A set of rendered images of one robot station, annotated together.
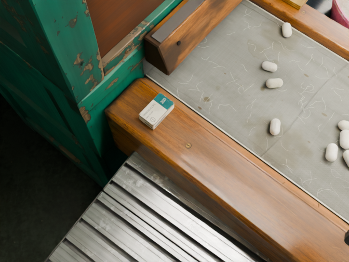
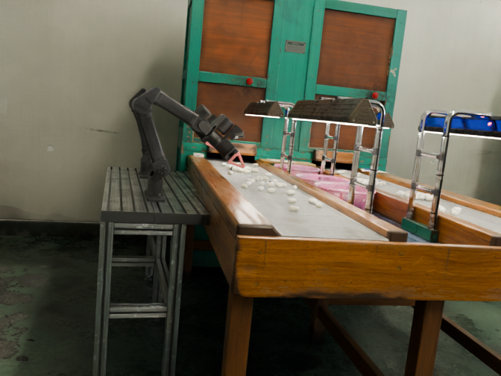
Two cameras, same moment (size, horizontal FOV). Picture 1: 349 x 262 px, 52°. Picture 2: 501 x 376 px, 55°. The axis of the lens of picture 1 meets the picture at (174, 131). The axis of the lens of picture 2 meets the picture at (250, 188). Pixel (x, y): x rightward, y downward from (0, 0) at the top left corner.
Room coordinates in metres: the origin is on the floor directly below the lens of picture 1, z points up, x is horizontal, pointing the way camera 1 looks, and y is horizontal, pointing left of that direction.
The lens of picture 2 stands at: (-1.59, -2.18, 1.04)
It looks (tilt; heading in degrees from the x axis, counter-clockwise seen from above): 8 degrees down; 43
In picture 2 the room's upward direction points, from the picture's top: 6 degrees clockwise
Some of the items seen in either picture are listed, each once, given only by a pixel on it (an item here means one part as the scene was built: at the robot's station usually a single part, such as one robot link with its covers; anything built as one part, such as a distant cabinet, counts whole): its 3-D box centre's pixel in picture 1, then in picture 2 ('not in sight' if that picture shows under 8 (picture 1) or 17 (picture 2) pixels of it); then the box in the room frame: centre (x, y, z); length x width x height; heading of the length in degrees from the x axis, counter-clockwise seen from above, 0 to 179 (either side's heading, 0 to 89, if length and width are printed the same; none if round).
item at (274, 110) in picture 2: not in sight; (261, 108); (0.30, -0.44, 1.08); 0.62 x 0.08 x 0.07; 55
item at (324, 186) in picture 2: not in sight; (343, 198); (0.21, -1.05, 0.72); 0.27 x 0.27 x 0.10
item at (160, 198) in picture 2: not in sight; (154, 187); (-0.43, -0.56, 0.71); 0.20 x 0.07 x 0.08; 59
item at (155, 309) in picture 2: not in sight; (133, 257); (-0.32, -0.28, 0.31); 1.20 x 0.29 x 0.63; 59
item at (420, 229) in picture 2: not in sight; (447, 174); (0.14, -1.51, 0.90); 0.20 x 0.19 x 0.45; 55
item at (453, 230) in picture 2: not in sight; (366, 198); (0.41, -1.05, 0.71); 1.81 x 0.05 x 0.11; 55
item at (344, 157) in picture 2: not in sight; (336, 157); (1.06, -0.43, 0.83); 0.30 x 0.06 x 0.07; 145
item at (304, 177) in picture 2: not in sight; (321, 187); (0.37, -0.82, 0.72); 0.27 x 0.27 x 0.10
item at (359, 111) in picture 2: not in sight; (325, 110); (-0.26, -1.23, 1.08); 0.62 x 0.08 x 0.07; 55
